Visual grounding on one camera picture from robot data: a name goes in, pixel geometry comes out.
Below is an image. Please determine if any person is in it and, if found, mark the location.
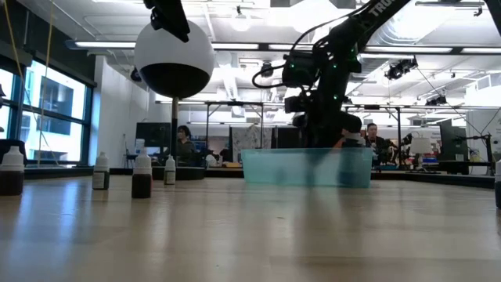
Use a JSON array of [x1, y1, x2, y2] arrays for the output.
[[362, 122, 392, 165], [175, 125, 197, 168]]

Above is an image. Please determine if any black metal frame stand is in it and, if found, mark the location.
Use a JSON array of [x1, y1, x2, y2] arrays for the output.
[[205, 100, 264, 150], [363, 104, 402, 150]]

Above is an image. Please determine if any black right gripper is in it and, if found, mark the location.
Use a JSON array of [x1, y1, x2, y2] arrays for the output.
[[293, 92, 363, 185]]

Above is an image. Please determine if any small labelled food coloring bottle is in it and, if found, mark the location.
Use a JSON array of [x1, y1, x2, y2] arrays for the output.
[[92, 151, 111, 191], [164, 155, 177, 186]]

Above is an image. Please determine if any yellow cable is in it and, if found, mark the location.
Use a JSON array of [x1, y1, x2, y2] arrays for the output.
[[2, 0, 56, 162], [37, 0, 54, 168]]

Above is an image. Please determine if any white ring light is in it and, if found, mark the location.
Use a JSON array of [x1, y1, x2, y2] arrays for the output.
[[229, 10, 253, 33]]

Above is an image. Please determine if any small dark food coloring bottle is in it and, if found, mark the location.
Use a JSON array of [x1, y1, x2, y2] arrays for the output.
[[495, 160, 501, 209]]

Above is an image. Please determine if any black office chair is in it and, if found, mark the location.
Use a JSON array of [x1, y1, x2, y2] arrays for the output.
[[0, 139, 27, 165]]

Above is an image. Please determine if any white and black sphere lamp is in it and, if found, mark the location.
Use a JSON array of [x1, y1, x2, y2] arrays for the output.
[[132, 17, 215, 181]]

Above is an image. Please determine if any small brown food coloring bottle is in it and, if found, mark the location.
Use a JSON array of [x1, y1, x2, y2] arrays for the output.
[[0, 146, 25, 197]]

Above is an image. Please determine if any white lampshade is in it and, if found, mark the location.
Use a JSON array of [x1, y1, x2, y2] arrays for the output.
[[409, 136, 432, 156]]

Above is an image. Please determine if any large office window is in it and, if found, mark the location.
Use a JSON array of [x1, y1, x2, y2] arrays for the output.
[[0, 58, 95, 168]]

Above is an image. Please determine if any black computer monitor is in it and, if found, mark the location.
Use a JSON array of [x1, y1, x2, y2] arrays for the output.
[[135, 122, 172, 156], [438, 119, 469, 161]]

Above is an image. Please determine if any teal translucent plastic bin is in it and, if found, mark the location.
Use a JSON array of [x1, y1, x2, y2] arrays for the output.
[[240, 147, 374, 189]]

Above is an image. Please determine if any black camera stand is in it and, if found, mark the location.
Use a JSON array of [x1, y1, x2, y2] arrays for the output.
[[453, 132, 495, 175]]

